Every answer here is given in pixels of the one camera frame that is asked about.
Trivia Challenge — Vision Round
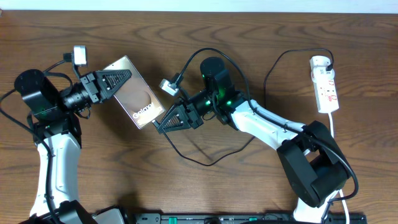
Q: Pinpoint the black charging cable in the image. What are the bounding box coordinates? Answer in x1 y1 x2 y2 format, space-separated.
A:
151 48 335 167

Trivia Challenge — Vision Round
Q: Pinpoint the white power strip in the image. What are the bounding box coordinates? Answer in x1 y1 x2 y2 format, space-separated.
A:
311 67 339 114

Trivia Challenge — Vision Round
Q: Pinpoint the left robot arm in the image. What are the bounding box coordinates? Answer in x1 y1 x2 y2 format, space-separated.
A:
14 69 132 223

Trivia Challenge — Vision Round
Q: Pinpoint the white charger plug adapter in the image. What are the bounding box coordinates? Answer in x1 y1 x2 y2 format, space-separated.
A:
310 55 332 70

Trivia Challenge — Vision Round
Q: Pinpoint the white power strip cord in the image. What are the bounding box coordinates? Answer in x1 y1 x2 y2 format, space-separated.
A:
327 112 350 224

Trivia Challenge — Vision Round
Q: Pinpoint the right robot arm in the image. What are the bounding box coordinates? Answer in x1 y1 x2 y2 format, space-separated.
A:
154 57 353 223

